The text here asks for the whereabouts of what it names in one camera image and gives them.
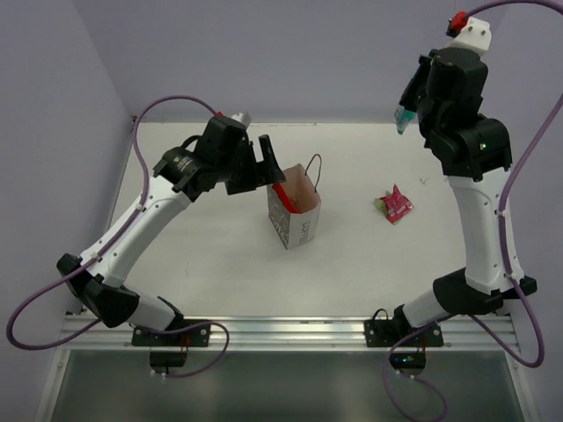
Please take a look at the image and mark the teal candy packet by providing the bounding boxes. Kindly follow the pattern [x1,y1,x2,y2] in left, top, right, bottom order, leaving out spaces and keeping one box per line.
[393,105,416,135]

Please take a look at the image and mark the red snack packet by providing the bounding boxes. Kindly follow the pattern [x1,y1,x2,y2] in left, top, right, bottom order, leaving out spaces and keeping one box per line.
[272,183,302,214]

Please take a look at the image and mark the grey paper coffee bag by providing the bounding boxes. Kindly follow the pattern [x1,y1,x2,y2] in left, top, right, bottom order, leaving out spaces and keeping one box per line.
[267,153,322,250]

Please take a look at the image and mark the pink small snack packet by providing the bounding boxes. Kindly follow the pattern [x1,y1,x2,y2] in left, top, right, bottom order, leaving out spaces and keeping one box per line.
[375,185,413,225]

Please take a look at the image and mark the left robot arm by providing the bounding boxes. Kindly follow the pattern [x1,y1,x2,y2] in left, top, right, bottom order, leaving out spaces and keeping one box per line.
[56,115,285,331]

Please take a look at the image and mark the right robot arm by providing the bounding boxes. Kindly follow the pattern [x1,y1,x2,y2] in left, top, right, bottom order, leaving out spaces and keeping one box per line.
[392,47,537,332]

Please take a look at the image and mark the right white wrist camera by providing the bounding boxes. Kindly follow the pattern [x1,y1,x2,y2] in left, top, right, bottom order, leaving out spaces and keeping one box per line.
[446,11,492,56]

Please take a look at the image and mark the aluminium front rail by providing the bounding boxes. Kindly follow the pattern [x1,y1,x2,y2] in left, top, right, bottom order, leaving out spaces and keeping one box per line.
[64,316,501,352]

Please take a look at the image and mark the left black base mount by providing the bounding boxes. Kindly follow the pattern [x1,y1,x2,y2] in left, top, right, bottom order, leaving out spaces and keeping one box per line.
[131,319,211,375]

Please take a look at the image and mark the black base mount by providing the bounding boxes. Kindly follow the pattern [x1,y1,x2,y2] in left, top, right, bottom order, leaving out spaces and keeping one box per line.
[131,319,211,375]
[362,307,444,376]

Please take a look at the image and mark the left aluminium side rail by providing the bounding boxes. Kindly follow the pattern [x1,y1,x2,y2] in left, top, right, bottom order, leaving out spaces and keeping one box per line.
[65,116,140,316]

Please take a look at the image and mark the aluminium side rail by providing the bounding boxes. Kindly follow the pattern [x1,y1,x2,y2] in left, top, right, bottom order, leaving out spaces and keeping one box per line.
[433,117,498,316]
[65,116,140,316]

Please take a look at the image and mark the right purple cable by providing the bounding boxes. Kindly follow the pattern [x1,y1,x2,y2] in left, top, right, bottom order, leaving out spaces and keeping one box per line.
[380,0,563,422]

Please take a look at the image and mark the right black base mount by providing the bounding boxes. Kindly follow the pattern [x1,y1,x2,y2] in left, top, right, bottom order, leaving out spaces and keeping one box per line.
[362,307,444,376]

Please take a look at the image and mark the right aluminium side rail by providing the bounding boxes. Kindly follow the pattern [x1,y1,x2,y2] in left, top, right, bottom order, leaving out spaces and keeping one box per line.
[433,117,498,316]

